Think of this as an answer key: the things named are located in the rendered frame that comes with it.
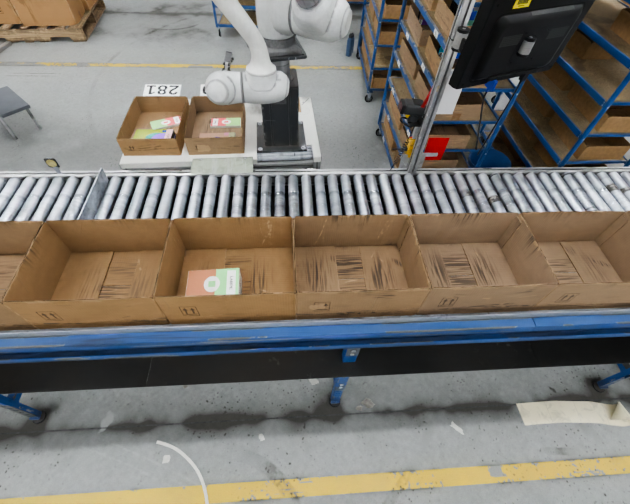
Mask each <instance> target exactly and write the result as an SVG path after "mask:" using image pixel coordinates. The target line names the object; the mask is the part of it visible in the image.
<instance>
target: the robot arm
mask: <svg viewBox="0 0 630 504"><path fill-rule="evenodd" d="M212 1H213V2H214V3H215V5H216V6H217V7H218V8H219V9H220V11H221V12H222V13H223V14H224V15H225V17H226V18H227V19H228V20H229V22H230V23H231V24H232V25H233V26H234V28H235V29H236V30H237V31H238V32H239V34H240V35H241V36H242V37H243V39H244V40H245V41H246V43H247V48H250V51H251V61H250V63H249V64H248V65H247V66H246V71H245V72H233V71H231V70H230V67H231V62H233V60H234V58H233V57H232V55H233V53H232V52H229V51H226V54H225V59H224V62H223V66H224V68H222V71H216V72H213V73H211V74H210V75H209V76H208V78H207V79H206V82H205V91H206V95H207V97H208V98H209V100H210V101H212V102H213V103H215V104H217V105H230V104H237V103H251V104H270V103H276V102H279V101H282V100H284V99H285V98H286V97H287V96H288V93H289V78H288V77H287V75H285V74H284V73H283V72H281V71H277V70H276V67H275V65H274V64H272V63H271V61H270V58H269V57H271V56H283V55H301V54H302V49H301V48H300V47H299V46H298V45H297V43H296V41H295V34H296V35H299V36H302V37H304V38H308V39H311V40H315V41H320V42H326V43H330V42H336V41H339V40H341V39H342V38H344V37H345V36H346V35H347V33H348V31H349V28H350V24H351V20H352V11H351V9H350V5H349V4H348V2H347V1H346V0H255V2H256V18H257V26H258V28H257V27H256V26H255V24H254V23H253V21H252V20H251V18H250V17H249V16H248V14H247V13H246V11H245V10H244V9H243V7H242V6H241V4H240V3H239V2H238V0H212Z"/></svg>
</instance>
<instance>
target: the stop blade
mask: <svg viewBox="0 0 630 504"><path fill-rule="evenodd" d="M109 182H110V181H109V179H108V178H107V176H106V174H105V172H104V170H103V169H102V168H100V170H99V173H98V175H97V177H96V179H95V181H94V183H93V186H92V188H91V190H90V192H89V194H88V197H87V199H86V201H85V203H84V205H83V207H82V210H81V212H80V214H79V216H78V218H77V220H79V219H94V218H95V215H96V213H97V211H98V208H99V206H100V203H101V201H102V199H103V196H104V194H105V192H106V189H107V187H108V184H109Z"/></svg>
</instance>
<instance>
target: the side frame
mask: <svg viewBox="0 0 630 504"><path fill-rule="evenodd" d="M627 336H630V314H606V315H580V316H555V317H529V318H503V319H478V320H452V321H426V322H400V323H375V324H349V325H323V326H298V327H272V328H246V329H221V330H195V331H169V332H143V333H118V334H92V335H66V336H41V337H15V338H0V364H10V363H33V362H56V361H79V360H102V359H124V358H147V357H170V356H193V355H216V354H239V353H261V352H284V351H307V350H330V349H353V348H376V347H399V346H421V345H444V344H467V343H490V342H513V341H536V340H559V339H581V338H604V337H627Z"/></svg>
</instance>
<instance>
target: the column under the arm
mask: <svg viewBox="0 0 630 504"><path fill-rule="evenodd" d="M261 110H262V121H263V122H257V153H271V152H303V151H307V146H306V139H305V132H304V125H303V121H299V85H298V78H297V72H296V69H295V68H290V79H289V93H288V96H287V97H286V98H285V99H284V100H282V101H279V102H276V103H270V104H261Z"/></svg>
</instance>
